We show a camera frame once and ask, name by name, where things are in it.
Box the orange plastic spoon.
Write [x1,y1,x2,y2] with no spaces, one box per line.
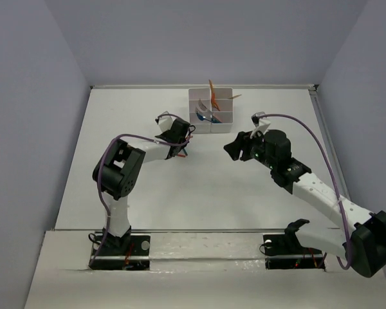
[211,92,220,111]

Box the left white divided container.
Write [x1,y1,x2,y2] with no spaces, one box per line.
[188,88,211,134]

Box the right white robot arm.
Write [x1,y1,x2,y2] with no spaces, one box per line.
[223,130,386,277]

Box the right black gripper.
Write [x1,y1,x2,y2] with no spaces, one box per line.
[223,127,276,169]

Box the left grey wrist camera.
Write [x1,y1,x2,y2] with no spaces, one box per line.
[155,111,173,133]

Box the blue metal fork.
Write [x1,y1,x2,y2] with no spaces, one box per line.
[195,111,213,123]

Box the right white divided container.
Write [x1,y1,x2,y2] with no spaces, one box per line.
[210,88,234,133]

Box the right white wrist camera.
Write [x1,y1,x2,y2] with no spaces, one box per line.
[250,111,271,138]

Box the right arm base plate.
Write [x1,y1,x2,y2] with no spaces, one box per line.
[259,234,326,270]

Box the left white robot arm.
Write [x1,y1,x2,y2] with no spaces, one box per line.
[90,115,196,254]

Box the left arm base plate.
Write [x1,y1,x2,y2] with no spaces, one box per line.
[88,232,151,271]

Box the pink handled silver fork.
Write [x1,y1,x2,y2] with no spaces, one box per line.
[198,98,223,124]

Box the white divided container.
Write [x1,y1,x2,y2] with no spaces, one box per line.
[210,88,234,133]
[188,88,211,134]

